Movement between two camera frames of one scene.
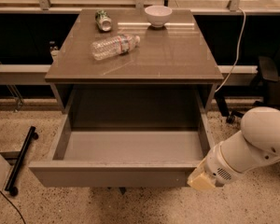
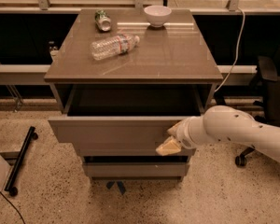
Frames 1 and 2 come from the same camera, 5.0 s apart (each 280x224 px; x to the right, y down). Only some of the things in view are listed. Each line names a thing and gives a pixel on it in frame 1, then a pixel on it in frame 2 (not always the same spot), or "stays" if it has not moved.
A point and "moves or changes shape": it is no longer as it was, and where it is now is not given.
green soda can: x=103 y=20 stays
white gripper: x=217 y=166 → x=181 y=133
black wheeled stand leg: x=9 y=186 stays
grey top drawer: x=128 y=137 moves or changes shape
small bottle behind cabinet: x=54 y=49 stays
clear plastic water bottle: x=115 y=46 stays
